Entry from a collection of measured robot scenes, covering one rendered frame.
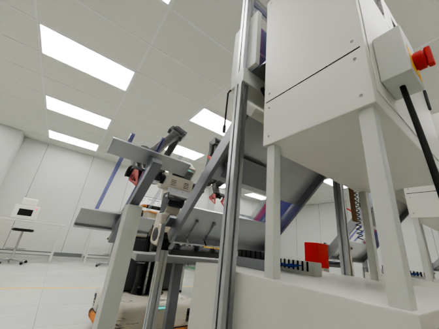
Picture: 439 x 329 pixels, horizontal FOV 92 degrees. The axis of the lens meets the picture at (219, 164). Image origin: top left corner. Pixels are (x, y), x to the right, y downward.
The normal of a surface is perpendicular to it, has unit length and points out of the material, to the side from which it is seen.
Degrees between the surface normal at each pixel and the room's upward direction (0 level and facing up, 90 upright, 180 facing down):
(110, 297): 90
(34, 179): 90
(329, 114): 90
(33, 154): 90
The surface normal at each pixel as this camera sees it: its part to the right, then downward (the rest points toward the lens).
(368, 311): -0.80, -0.29
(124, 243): 0.62, -0.22
